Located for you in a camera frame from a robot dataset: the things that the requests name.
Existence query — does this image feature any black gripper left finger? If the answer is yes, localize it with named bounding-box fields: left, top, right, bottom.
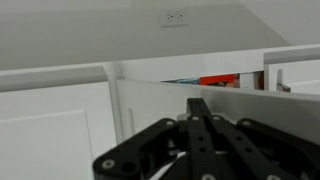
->
left=92, top=118, right=187, bottom=180

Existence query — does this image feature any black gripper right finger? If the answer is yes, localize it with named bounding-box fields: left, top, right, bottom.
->
left=187, top=98, right=320, bottom=180

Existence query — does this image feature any white cabinet door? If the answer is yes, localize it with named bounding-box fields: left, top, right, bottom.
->
left=117, top=80, right=320, bottom=144

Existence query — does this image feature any red box in cabinet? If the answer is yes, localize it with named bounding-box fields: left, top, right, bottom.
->
left=200, top=74, right=235, bottom=88

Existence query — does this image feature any white wall power outlet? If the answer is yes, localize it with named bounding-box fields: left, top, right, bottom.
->
left=159, top=8, right=189, bottom=27

